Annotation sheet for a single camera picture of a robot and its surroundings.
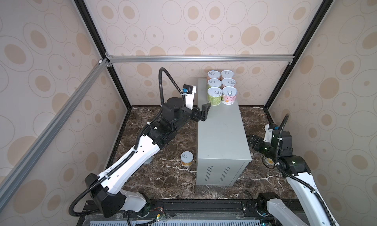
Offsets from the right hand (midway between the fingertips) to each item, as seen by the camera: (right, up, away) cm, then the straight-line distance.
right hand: (252, 138), depth 75 cm
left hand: (-25, +18, -13) cm, 34 cm away
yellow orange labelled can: (-34, -13, +11) cm, 38 cm away
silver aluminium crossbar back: (-25, +51, +24) cm, 62 cm away
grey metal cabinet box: (-19, -2, -18) cm, 26 cm away
